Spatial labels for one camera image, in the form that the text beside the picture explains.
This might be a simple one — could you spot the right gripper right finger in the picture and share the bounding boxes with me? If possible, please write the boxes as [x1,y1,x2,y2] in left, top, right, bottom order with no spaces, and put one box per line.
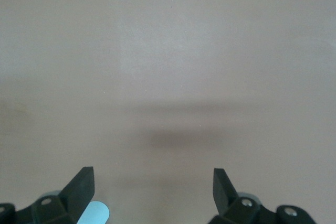
[207,167,316,224]

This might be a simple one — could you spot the light blue plastic cup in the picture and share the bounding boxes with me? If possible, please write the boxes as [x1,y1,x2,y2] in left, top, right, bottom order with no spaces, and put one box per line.
[78,200,110,224]

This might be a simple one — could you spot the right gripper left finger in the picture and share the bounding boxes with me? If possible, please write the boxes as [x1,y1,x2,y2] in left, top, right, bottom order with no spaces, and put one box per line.
[0,166,95,224]

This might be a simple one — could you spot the brown table mat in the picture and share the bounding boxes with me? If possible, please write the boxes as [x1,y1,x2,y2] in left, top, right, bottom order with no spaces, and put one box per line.
[0,0,336,224]

